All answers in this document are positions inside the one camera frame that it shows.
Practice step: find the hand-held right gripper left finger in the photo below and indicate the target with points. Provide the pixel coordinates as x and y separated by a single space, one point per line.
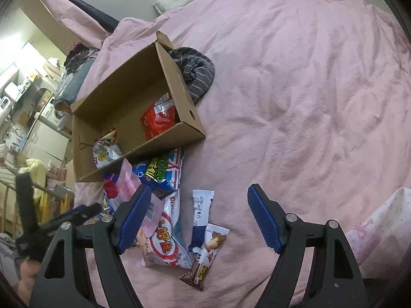
133 221

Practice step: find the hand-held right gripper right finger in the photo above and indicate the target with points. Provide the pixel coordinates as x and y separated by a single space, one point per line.
263 218

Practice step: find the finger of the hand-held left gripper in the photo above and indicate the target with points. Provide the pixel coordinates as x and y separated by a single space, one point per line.
25 199
74 215

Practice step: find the blue green snack bag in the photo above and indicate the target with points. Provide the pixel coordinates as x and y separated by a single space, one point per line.
157 173

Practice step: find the brown cardboard box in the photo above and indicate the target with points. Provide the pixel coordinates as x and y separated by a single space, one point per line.
128 96

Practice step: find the person's left forearm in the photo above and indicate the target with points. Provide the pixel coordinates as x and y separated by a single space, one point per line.
29 279

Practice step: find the yellow cloth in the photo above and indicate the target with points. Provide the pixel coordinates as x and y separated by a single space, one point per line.
33 176

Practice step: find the wooden drying rack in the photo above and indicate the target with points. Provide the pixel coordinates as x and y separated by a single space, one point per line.
51 192

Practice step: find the white red snack bag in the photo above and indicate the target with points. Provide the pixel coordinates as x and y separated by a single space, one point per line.
163 247

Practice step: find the pink snack packet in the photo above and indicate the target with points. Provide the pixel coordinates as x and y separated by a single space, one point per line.
128 179

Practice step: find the white cabinet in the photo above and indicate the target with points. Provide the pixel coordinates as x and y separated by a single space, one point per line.
48 144

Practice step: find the white blue snack bar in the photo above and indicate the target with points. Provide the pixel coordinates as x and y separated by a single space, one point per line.
200 211

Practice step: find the white yellow snack bag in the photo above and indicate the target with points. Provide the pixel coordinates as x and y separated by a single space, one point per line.
106 154

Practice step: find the brown chocolate snack bar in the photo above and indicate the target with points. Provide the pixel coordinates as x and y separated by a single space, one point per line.
205 256

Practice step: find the white washing machine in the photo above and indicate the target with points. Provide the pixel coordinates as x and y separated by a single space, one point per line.
53 114

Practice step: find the white water heater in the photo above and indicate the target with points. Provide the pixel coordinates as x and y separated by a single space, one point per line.
4 106

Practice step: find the pink blanket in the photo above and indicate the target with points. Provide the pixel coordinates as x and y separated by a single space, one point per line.
289 102

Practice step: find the white pink printed cloth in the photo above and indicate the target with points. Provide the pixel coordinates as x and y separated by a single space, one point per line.
382 231

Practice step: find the pile of dark clothes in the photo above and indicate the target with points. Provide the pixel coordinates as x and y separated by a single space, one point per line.
77 67

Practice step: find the grey striped cloth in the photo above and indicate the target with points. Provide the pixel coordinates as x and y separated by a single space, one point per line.
199 70

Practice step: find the black bed frame bar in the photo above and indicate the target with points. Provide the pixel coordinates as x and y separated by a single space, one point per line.
86 9

